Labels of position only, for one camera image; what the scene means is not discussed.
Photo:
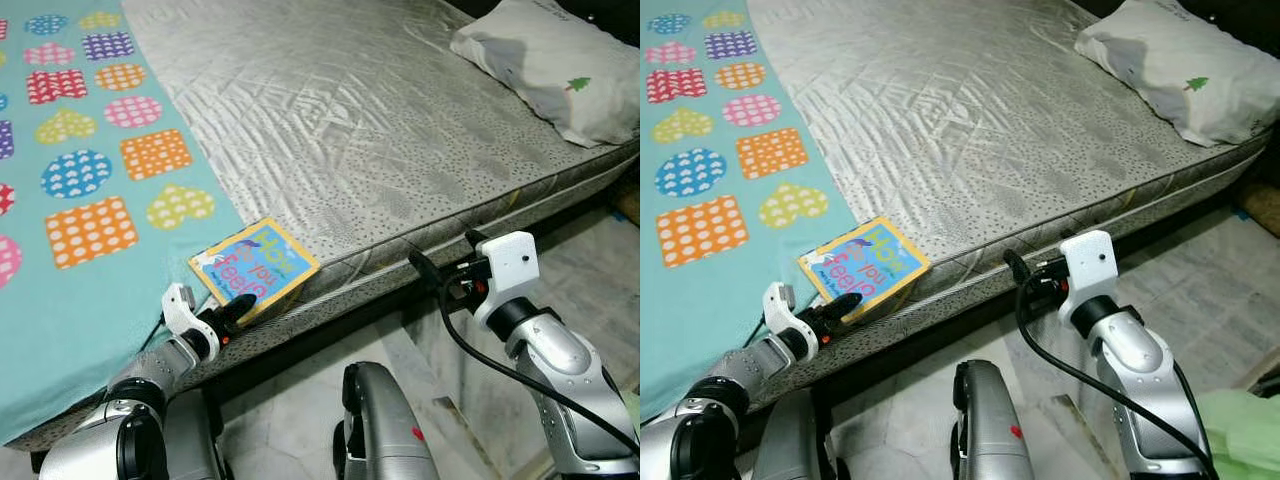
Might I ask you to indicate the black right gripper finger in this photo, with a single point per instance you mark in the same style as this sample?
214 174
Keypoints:
1020 266
476 241
425 270

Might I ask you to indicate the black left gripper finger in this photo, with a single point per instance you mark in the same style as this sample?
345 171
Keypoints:
838 312
235 313

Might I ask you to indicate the white pillow with green tree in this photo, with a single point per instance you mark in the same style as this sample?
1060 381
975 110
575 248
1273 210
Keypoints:
560 60
1180 60

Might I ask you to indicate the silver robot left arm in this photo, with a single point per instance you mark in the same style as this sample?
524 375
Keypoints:
750 370
150 370

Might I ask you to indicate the grey quilted mattress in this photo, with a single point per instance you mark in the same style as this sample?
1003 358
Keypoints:
980 120
350 120

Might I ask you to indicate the grey robot right leg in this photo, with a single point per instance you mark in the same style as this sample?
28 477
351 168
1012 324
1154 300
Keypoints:
385 430
990 430

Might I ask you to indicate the teal blanket with colourful patches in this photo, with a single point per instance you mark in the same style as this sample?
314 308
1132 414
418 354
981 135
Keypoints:
720 135
100 135

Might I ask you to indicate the light green ruffled dress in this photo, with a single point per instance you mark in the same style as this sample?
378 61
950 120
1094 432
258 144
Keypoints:
1245 440

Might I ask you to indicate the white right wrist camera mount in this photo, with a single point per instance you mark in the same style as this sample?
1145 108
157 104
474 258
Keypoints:
1090 260
510 265

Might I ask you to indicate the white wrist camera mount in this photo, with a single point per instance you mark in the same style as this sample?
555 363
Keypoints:
1090 260
180 310
510 265
780 310

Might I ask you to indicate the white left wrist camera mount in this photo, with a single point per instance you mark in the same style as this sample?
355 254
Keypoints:
780 310
180 310

